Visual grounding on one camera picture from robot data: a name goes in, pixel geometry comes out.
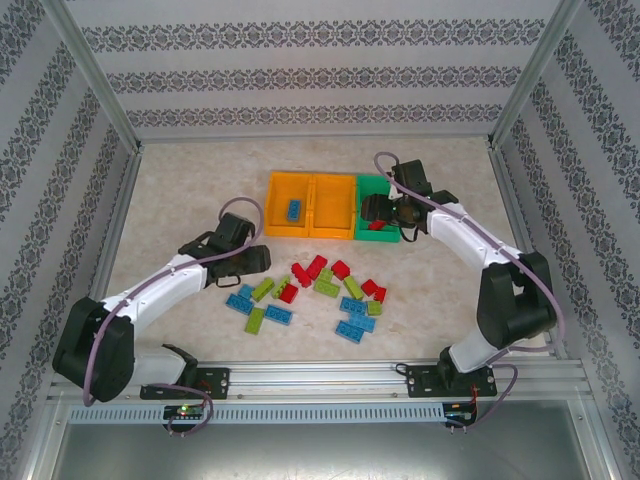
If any aluminium frame crossbar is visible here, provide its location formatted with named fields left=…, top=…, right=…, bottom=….
left=134, top=130, right=496, bottom=146

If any orange plastic bin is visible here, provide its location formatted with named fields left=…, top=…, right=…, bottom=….
left=309, top=173, right=359, bottom=241
left=263, top=171, right=315, bottom=239

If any green plastic bin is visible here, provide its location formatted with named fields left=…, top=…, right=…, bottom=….
left=353, top=173, right=402, bottom=245

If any grey metal sheet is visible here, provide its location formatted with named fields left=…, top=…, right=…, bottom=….
left=49, top=422, right=596, bottom=480

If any slotted grey cable duct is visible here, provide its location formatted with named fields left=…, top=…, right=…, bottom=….
left=67, top=403, right=446, bottom=425

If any aluminium side rail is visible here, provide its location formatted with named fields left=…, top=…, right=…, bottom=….
left=485, top=144, right=570, bottom=361
left=67, top=147, right=146, bottom=369

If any aluminium frame post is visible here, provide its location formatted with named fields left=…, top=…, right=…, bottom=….
left=485, top=0, right=586, bottom=151
left=37, top=0, right=144, bottom=154

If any aluminium mounting rail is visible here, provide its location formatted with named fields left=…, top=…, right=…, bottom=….
left=47, top=358, right=586, bottom=404

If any small circuit board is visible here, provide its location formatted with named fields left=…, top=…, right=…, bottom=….
left=163, top=404, right=207, bottom=420
left=446, top=401, right=479, bottom=426

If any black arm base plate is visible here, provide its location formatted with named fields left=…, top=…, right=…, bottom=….
left=407, top=363, right=499, bottom=399
left=139, top=367, right=231, bottom=401

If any purple cable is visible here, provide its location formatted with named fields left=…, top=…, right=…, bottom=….
left=82, top=197, right=265, bottom=434
left=373, top=151, right=566, bottom=434

